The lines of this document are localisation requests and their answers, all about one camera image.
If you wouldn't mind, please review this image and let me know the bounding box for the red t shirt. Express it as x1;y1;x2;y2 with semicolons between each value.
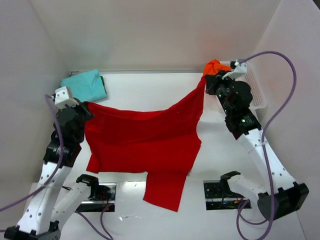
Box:
85;78;206;212

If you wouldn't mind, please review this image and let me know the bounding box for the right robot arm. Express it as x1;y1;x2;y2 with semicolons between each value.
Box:
204;70;309;220

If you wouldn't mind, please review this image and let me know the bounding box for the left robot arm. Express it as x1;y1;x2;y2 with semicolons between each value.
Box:
4;98;99;240

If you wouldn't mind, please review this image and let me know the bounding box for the orange t shirt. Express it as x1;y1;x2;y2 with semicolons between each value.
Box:
202;59;232;77

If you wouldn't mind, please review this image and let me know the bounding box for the white perforated plastic basket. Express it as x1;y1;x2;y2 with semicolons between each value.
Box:
215;61;267;117

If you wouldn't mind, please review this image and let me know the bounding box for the folded turquoise t shirt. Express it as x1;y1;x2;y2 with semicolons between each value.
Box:
60;69;106;102

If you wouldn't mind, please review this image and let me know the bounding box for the folded green t shirt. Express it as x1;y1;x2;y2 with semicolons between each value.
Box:
100;75;108;97

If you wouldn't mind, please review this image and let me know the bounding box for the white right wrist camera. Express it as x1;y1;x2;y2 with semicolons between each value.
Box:
222;59;248;80

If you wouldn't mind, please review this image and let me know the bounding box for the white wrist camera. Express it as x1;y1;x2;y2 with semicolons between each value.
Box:
222;59;248;80
52;86;80;110

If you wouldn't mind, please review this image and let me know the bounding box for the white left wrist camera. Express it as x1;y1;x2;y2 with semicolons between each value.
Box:
52;86;80;110

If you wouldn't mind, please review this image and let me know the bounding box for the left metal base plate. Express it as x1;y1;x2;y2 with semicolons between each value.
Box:
76;182;117;213

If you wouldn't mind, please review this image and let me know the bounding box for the metal base plate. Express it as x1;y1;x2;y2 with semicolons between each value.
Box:
76;182;117;213
203;180;247;211

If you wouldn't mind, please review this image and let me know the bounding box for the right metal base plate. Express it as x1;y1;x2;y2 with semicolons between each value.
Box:
203;180;247;211

